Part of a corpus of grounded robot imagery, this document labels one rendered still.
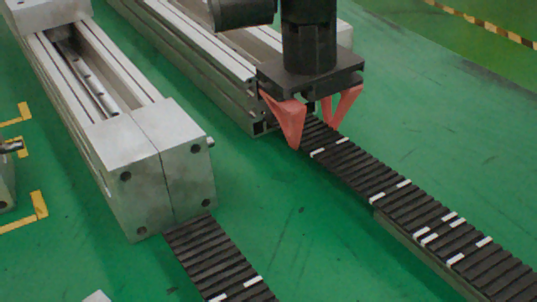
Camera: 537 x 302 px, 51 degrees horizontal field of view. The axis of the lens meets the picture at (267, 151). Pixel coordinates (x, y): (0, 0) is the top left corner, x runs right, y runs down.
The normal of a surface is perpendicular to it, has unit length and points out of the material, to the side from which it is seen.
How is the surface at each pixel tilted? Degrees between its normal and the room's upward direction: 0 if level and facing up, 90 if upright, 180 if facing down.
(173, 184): 90
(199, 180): 90
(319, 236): 0
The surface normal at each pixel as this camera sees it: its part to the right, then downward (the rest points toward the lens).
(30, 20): 0.50, 0.47
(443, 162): -0.08, -0.81
